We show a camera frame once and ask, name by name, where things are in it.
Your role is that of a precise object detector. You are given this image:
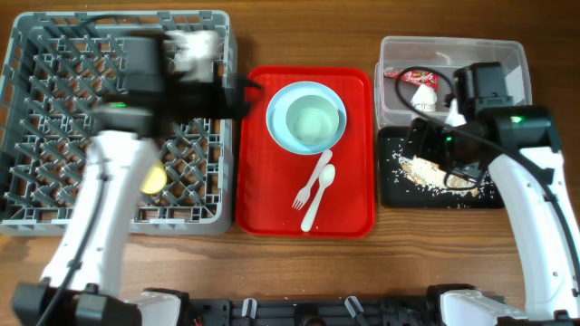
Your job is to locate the white crumpled tissue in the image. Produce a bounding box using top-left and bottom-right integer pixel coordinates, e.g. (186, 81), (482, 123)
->
(411, 84), (438, 112)

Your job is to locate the black waste tray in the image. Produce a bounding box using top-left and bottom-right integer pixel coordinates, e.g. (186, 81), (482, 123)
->
(377, 127), (504, 209)

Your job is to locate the white plastic spoon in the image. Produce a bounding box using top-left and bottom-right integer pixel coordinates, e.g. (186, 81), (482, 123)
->
(301, 164), (336, 232)

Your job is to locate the yellow plastic cup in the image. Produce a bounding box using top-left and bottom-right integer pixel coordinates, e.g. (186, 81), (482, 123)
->
(140, 160), (168, 195)

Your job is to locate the red snack wrapper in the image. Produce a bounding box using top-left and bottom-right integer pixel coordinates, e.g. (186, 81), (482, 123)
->
(383, 70), (440, 91)

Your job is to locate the green bowl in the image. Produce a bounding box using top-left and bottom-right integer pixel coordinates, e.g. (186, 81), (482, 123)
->
(285, 95), (339, 146)

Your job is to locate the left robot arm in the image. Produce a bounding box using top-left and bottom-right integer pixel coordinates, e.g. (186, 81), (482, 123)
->
(12, 30), (253, 325)

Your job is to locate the white rice pile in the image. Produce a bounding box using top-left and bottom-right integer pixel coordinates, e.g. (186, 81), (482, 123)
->
(391, 153), (492, 197)

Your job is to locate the clear plastic bin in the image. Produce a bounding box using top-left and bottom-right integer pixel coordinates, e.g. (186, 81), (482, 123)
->
(374, 36), (533, 129)

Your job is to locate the white plastic fork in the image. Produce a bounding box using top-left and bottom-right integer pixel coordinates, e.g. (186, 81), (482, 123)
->
(292, 149), (333, 210)

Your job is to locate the grey dishwasher rack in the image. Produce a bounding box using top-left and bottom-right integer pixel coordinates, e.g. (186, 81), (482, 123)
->
(1, 10), (237, 236)

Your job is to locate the light blue plate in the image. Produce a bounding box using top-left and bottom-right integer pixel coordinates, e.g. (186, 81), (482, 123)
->
(266, 81), (347, 155)

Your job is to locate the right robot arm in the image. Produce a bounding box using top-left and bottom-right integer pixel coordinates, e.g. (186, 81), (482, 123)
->
(403, 62), (579, 325)

